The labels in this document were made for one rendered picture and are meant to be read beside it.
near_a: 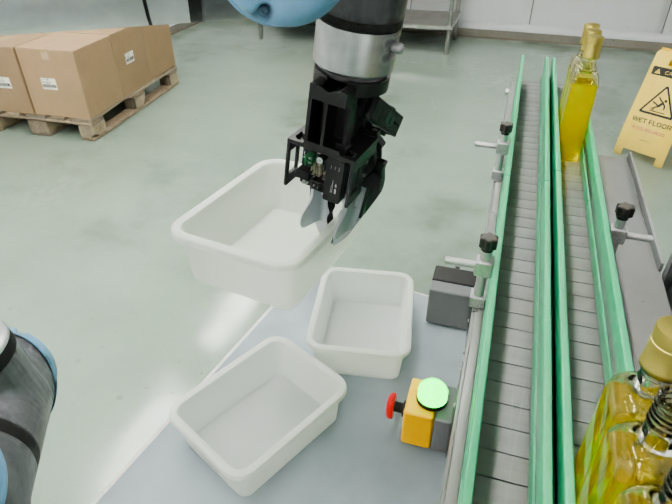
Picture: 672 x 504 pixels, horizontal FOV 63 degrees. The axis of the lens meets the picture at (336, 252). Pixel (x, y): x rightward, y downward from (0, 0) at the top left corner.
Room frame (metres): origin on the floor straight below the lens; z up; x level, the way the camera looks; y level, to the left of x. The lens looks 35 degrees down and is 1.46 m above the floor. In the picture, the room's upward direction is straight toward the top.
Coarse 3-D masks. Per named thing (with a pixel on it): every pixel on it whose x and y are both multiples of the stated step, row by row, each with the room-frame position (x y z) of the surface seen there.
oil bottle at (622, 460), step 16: (608, 432) 0.30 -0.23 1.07; (624, 432) 0.28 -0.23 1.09; (608, 448) 0.28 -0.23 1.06; (624, 448) 0.27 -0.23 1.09; (640, 448) 0.26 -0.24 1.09; (592, 464) 0.30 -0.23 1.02; (608, 464) 0.27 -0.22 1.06; (624, 464) 0.26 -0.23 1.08; (640, 464) 0.25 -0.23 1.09; (656, 464) 0.25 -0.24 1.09; (592, 480) 0.28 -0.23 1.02; (608, 480) 0.26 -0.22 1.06; (624, 480) 0.25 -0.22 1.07; (640, 480) 0.25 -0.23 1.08; (656, 480) 0.24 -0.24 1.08; (592, 496) 0.27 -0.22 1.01; (608, 496) 0.25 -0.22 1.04
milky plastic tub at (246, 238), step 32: (224, 192) 0.61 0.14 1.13; (256, 192) 0.66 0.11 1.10; (288, 192) 0.69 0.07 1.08; (192, 224) 0.55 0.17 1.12; (224, 224) 0.60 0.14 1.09; (256, 224) 0.65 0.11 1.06; (288, 224) 0.65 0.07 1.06; (192, 256) 0.51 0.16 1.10; (224, 256) 0.48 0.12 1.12; (256, 256) 0.47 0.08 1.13; (288, 256) 0.57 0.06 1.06; (320, 256) 0.52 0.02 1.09; (224, 288) 0.50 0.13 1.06; (256, 288) 0.48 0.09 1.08; (288, 288) 0.46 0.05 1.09
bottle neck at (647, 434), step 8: (664, 392) 0.28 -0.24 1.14; (656, 400) 0.27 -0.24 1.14; (664, 400) 0.27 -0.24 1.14; (656, 408) 0.27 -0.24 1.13; (664, 408) 0.26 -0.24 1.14; (648, 416) 0.27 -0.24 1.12; (656, 416) 0.27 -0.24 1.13; (664, 416) 0.26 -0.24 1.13; (648, 424) 0.27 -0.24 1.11; (656, 424) 0.26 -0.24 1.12; (664, 424) 0.26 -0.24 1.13; (640, 432) 0.27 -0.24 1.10; (648, 432) 0.27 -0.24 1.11; (656, 432) 0.26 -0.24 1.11; (664, 432) 0.26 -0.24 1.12; (640, 440) 0.27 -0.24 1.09; (648, 440) 0.26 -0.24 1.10; (656, 440) 0.26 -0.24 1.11; (664, 440) 0.26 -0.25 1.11; (648, 448) 0.26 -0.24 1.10; (656, 448) 0.26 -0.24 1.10; (664, 448) 0.26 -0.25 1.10; (664, 456) 0.25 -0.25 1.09
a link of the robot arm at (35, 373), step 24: (0, 336) 0.39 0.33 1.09; (24, 336) 0.44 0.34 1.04; (0, 360) 0.37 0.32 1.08; (24, 360) 0.40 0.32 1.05; (48, 360) 0.43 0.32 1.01; (0, 384) 0.36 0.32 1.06; (24, 384) 0.38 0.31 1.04; (48, 384) 0.40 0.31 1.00; (0, 408) 0.34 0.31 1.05; (24, 408) 0.35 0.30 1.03; (48, 408) 0.38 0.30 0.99
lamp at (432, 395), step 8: (424, 384) 0.54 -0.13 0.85; (432, 384) 0.54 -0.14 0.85; (440, 384) 0.54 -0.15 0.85; (424, 392) 0.53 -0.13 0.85; (432, 392) 0.52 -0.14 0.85; (440, 392) 0.52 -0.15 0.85; (424, 400) 0.52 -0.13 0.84; (432, 400) 0.51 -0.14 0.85; (440, 400) 0.52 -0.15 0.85; (424, 408) 0.52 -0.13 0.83; (432, 408) 0.51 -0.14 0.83; (440, 408) 0.51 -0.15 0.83
